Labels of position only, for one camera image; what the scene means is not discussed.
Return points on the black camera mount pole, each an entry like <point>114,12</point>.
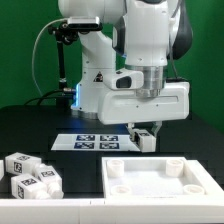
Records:
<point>64,36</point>

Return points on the white square tabletop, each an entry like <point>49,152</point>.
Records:
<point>155,177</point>

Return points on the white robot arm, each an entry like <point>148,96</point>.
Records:
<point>126,47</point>

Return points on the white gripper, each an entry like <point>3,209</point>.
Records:
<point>121,107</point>

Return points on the white sheet with tags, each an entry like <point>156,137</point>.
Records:
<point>93,142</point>

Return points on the grey camera on mount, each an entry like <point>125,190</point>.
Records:
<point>84,24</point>

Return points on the white part at left edge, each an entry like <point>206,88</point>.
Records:
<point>1,169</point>

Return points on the white obstacle fence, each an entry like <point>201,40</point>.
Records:
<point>185,209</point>

